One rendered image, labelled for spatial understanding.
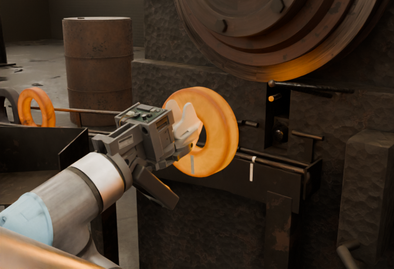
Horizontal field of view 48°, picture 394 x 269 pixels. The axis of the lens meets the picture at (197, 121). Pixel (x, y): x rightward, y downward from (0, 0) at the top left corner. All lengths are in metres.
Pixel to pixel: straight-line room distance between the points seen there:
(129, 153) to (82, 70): 3.11
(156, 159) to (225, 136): 0.13
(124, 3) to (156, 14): 8.94
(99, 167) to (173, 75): 0.63
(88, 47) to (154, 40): 2.41
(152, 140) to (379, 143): 0.41
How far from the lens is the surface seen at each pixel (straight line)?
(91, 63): 3.69
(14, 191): 1.16
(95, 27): 3.65
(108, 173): 0.59
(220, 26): 0.84
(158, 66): 1.22
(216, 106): 0.70
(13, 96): 1.72
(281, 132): 1.04
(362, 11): 0.81
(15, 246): 0.40
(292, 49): 0.85
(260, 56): 0.88
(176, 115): 0.73
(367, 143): 0.84
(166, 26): 1.26
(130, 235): 2.11
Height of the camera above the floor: 1.05
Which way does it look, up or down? 16 degrees down
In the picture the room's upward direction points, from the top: straight up
